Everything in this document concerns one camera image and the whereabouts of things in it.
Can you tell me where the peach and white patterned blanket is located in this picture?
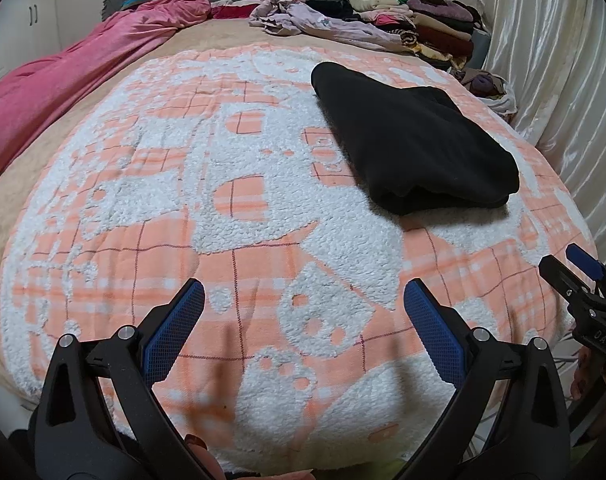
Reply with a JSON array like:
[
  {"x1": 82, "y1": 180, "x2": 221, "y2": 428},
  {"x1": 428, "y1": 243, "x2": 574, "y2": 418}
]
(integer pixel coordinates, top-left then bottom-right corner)
[{"x1": 0, "y1": 42, "x2": 599, "y2": 476}]

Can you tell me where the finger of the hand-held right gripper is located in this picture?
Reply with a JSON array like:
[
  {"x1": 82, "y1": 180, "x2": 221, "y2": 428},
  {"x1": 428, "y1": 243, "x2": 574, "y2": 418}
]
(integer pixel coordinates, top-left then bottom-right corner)
[
  {"x1": 539, "y1": 255, "x2": 591, "y2": 311},
  {"x1": 566, "y1": 243, "x2": 606, "y2": 306}
]

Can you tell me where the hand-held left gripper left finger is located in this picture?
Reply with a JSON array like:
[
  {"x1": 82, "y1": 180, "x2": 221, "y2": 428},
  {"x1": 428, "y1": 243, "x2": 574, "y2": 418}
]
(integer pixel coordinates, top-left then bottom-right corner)
[{"x1": 28, "y1": 279, "x2": 219, "y2": 480}]

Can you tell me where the beige blanket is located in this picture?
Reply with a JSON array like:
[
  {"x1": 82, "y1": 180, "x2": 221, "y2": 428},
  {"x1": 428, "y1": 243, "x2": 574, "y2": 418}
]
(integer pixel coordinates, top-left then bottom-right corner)
[{"x1": 0, "y1": 17, "x2": 464, "y2": 401}]

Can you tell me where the white satin curtain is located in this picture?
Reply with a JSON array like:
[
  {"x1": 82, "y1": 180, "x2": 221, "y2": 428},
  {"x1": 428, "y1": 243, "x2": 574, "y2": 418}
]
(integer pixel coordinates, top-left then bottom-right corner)
[{"x1": 476, "y1": 0, "x2": 606, "y2": 271}]

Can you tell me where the pink duvet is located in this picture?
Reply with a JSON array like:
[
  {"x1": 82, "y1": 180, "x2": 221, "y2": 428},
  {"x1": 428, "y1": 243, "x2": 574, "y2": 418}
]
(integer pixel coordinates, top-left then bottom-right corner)
[{"x1": 0, "y1": 0, "x2": 213, "y2": 193}]

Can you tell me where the person's right hand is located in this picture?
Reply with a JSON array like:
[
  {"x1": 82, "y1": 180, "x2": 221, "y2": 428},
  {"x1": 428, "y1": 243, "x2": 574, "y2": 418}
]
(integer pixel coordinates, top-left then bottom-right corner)
[{"x1": 572, "y1": 347, "x2": 606, "y2": 403}]

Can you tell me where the stack of folded clothes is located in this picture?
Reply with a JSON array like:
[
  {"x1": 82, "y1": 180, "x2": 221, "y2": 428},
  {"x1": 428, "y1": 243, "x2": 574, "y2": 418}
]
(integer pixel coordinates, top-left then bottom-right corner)
[{"x1": 348, "y1": 0, "x2": 491, "y2": 72}]

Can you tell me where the person's left hand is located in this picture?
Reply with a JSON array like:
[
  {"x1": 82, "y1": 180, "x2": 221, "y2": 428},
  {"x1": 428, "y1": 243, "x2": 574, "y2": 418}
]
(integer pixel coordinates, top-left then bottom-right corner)
[{"x1": 184, "y1": 434, "x2": 316, "y2": 480}]

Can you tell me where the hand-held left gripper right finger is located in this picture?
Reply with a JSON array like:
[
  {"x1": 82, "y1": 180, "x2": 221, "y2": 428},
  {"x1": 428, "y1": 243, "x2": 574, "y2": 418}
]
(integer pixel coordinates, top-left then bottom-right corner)
[{"x1": 398, "y1": 278, "x2": 571, "y2": 480}]

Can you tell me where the black folded garment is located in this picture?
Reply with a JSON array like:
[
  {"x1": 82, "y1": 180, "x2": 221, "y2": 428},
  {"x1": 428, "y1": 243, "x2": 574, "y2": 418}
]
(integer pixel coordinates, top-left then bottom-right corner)
[{"x1": 308, "y1": 0, "x2": 356, "y2": 21}]

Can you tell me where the white bag of clothes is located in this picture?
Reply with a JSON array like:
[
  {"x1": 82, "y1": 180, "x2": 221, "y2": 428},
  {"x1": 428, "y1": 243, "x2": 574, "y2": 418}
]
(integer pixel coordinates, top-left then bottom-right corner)
[{"x1": 458, "y1": 71, "x2": 518, "y2": 121}]

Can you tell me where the white wardrobe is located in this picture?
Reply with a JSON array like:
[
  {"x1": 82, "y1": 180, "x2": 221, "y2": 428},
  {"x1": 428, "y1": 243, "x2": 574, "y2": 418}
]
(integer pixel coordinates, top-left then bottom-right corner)
[{"x1": 0, "y1": 0, "x2": 108, "y2": 91}]

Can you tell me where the crumpled lilac garment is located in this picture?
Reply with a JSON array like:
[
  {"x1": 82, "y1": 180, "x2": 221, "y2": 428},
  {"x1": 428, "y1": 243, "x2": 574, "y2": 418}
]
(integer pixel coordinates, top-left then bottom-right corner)
[{"x1": 248, "y1": 0, "x2": 409, "y2": 53}]

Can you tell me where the black sweater with orange cuffs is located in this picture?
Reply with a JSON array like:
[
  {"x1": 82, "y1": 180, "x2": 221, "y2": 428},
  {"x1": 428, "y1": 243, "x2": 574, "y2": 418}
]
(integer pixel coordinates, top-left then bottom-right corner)
[{"x1": 310, "y1": 61, "x2": 520, "y2": 217}]

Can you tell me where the dark red garment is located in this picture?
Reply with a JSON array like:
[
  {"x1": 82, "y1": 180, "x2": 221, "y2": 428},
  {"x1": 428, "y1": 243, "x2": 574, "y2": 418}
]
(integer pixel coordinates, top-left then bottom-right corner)
[{"x1": 210, "y1": 2, "x2": 258, "y2": 21}]

